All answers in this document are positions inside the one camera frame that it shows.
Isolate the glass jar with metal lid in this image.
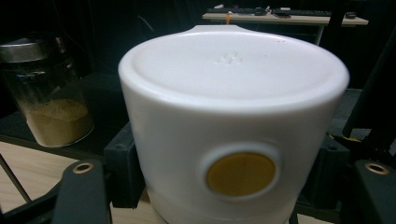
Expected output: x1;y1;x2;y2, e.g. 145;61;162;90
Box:
0;36;95;148

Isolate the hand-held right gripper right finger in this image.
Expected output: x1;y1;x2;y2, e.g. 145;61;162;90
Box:
302;133;352;217

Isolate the black keyboard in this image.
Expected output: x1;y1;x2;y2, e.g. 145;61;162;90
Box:
206;7;269;17
271;8;333;18

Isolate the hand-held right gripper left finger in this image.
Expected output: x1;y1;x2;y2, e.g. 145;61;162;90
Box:
103;120;147;209

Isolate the black two-tier shelf rack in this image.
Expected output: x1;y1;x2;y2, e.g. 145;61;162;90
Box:
0;24;396;216

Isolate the wooden background desk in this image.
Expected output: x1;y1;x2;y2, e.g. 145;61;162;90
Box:
201;11;370;47

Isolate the white lidded seasoning jar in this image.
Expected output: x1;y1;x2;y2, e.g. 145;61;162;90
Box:
117;24;351;224

